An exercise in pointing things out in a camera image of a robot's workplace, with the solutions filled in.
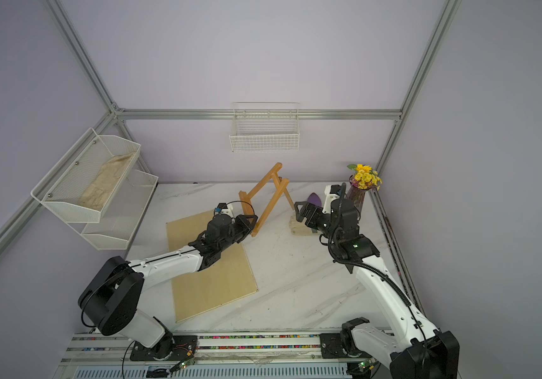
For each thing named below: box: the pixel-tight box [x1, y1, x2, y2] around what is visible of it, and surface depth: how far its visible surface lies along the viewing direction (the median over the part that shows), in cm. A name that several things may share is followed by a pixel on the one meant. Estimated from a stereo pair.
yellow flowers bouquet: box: [346, 163, 383, 191], surface depth 92 cm
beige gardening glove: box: [289, 215, 313, 237], surface depth 103 cm
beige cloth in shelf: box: [79, 152, 136, 211], surface depth 82 cm
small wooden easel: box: [238, 162, 295, 237], surface depth 81 cm
